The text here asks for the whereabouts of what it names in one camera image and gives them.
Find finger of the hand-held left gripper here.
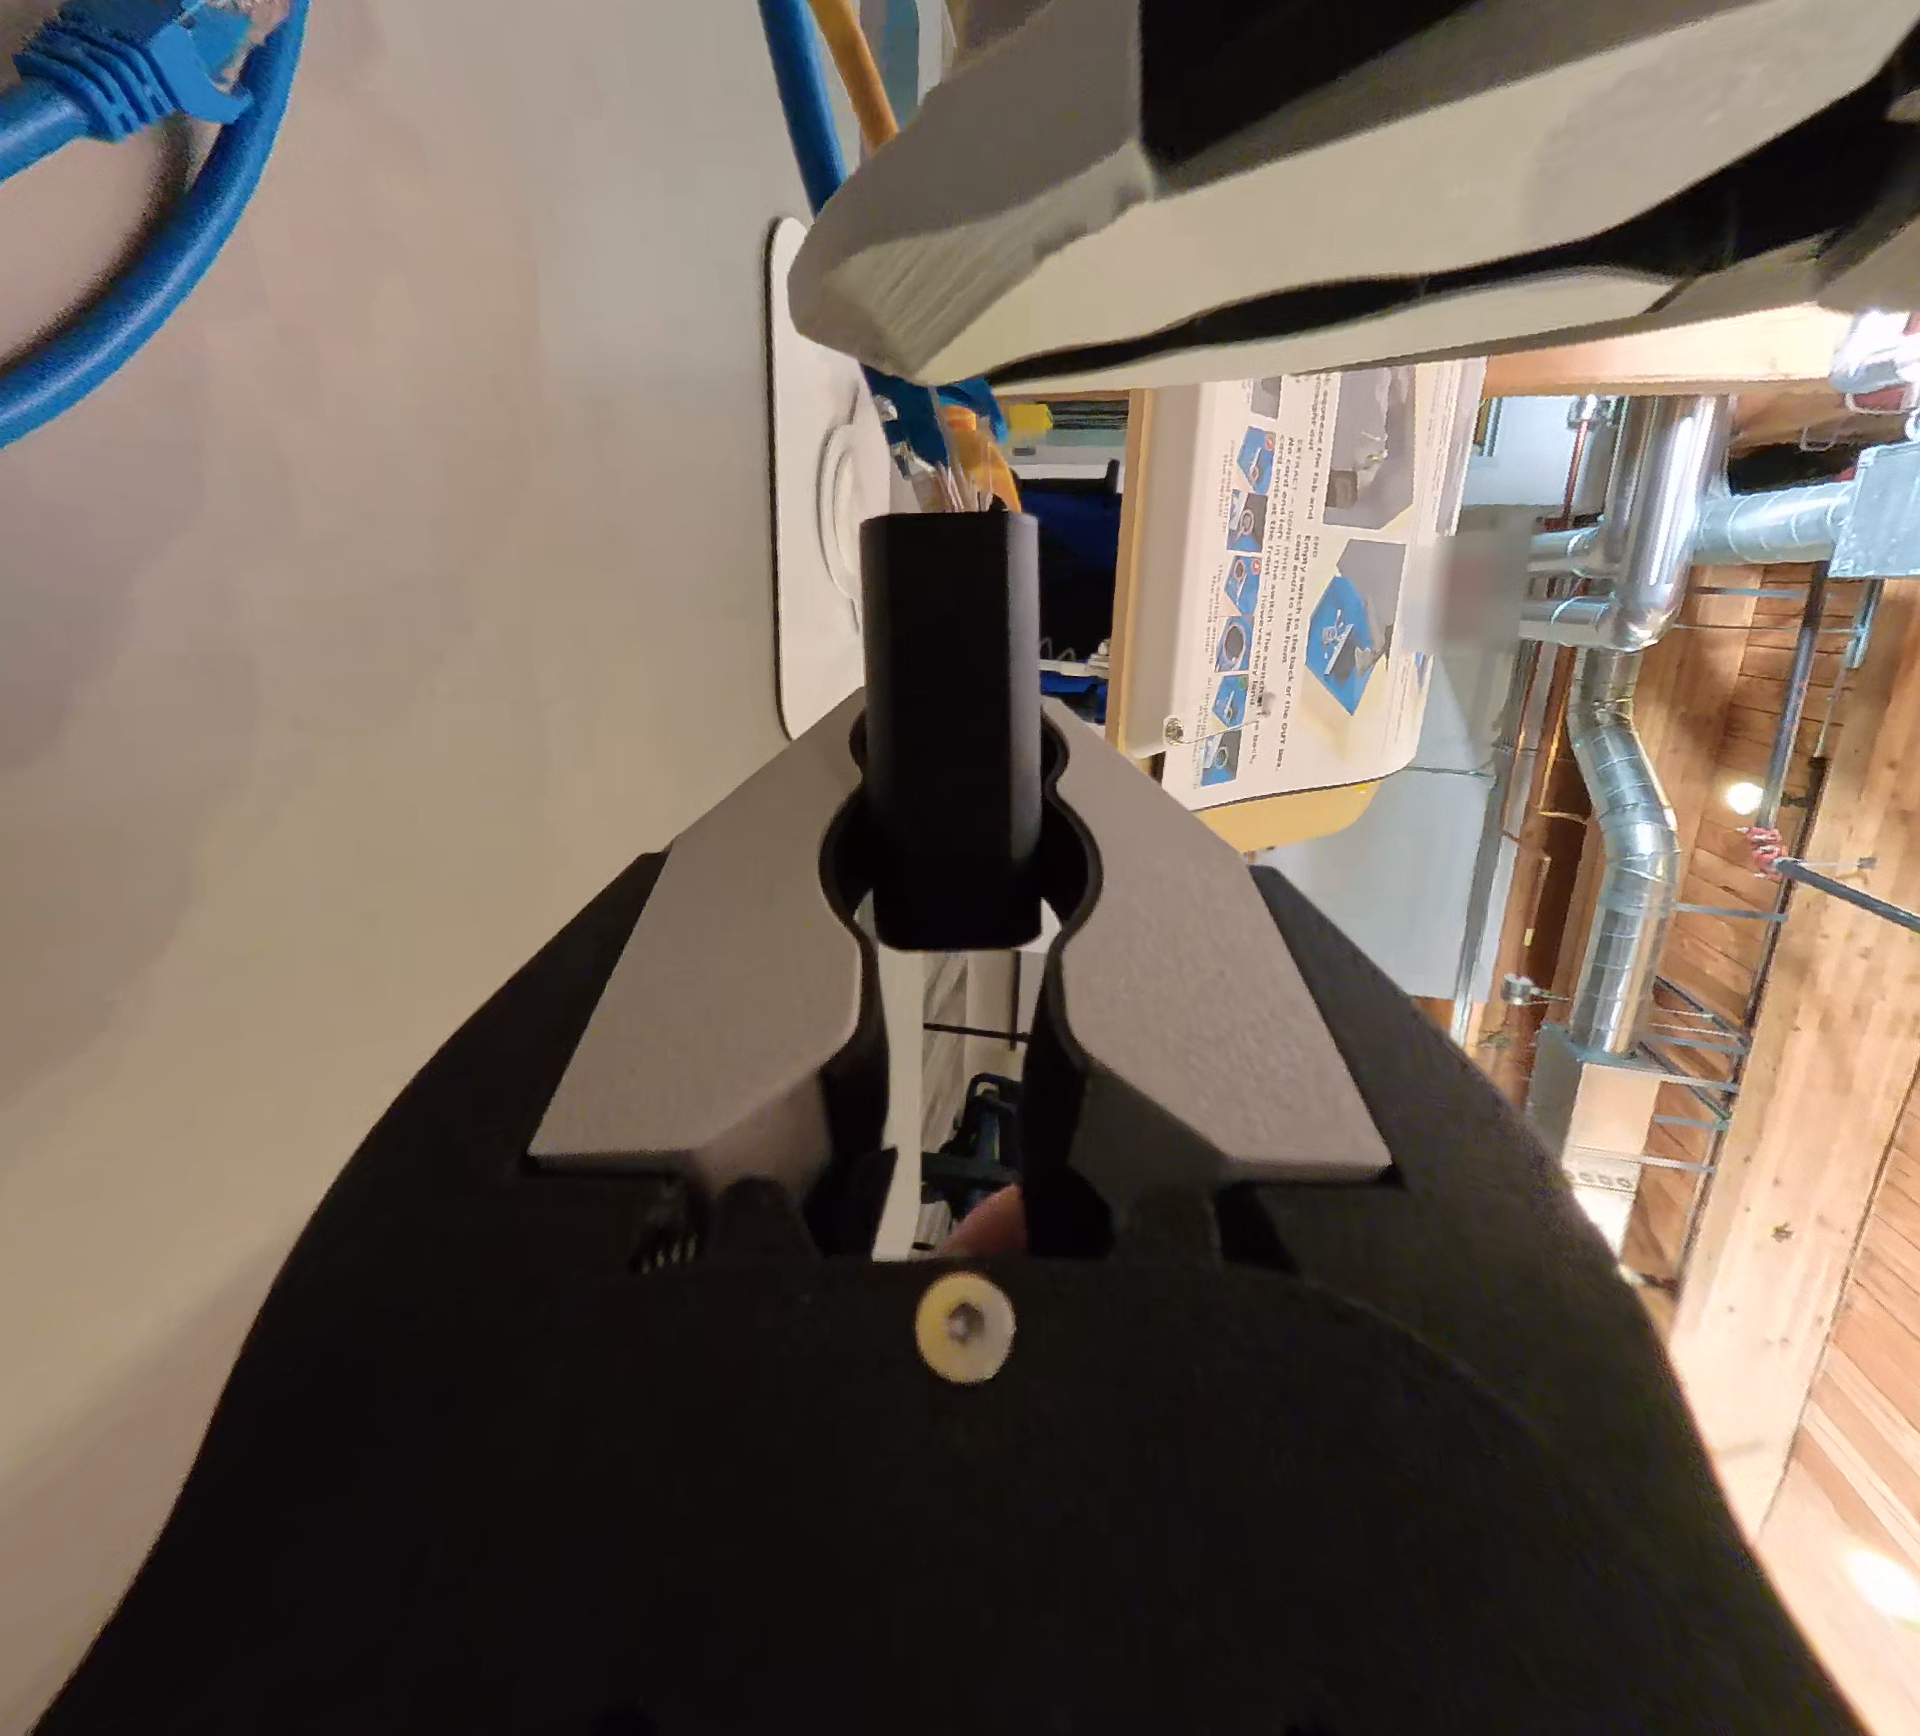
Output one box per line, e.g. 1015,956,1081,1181
981,218,1920,396
789,0,1920,384

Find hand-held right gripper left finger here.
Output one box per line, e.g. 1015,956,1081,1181
528,703,892,1205

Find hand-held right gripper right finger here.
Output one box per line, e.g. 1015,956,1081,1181
1022,703,1399,1235

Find orange ethernet cable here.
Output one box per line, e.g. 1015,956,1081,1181
779,0,1027,514

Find black network switch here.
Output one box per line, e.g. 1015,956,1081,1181
860,511,1042,950

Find blue ethernet cable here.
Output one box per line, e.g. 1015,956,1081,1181
0,0,999,514

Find wooden pillar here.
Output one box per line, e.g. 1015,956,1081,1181
1479,302,1869,397

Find wooden instruction board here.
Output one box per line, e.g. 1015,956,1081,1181
1109,361,1489,851

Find white board stand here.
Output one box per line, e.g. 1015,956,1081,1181
763,211,901,745

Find silver ventilation duct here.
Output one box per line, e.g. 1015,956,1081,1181
1515,393,1920,1065

